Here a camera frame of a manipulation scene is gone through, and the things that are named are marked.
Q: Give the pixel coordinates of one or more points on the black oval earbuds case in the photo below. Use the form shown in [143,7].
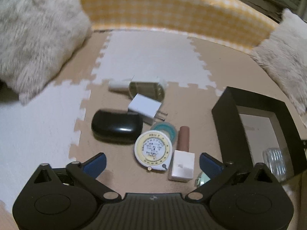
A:
[118,127]

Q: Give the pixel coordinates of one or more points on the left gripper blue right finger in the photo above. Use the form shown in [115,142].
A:
[210,166]

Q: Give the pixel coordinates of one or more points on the right white fluffy pillow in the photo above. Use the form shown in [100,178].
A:
[283,57]

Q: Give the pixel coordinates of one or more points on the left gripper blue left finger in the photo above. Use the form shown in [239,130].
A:
[95,165]

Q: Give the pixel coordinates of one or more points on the white fluffy pillow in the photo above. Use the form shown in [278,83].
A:
[37,38]
[283,57]

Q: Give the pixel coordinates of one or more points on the teal clear tape roll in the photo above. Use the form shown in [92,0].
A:
[167,129]

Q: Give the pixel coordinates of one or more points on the white cube brown-cap bottle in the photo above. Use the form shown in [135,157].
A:
[183,161]

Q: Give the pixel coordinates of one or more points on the clear plastic case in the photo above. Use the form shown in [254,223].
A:
[274,160]

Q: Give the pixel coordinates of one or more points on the black cardboard box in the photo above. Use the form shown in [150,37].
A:
[231,133]

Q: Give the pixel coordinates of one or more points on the mint green round tape measure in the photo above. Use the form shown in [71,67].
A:
[201,179]

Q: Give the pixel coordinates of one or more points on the yellow gingham bed cover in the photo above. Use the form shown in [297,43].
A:
[230,23]

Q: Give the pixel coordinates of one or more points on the white usb wall charger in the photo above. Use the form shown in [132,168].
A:
[147,108]

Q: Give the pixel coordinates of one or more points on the left white fluffy pillow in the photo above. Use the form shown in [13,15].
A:
[37,38]

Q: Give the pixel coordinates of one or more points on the white round yellow-dial tape measure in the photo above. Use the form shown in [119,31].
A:
[153,150]

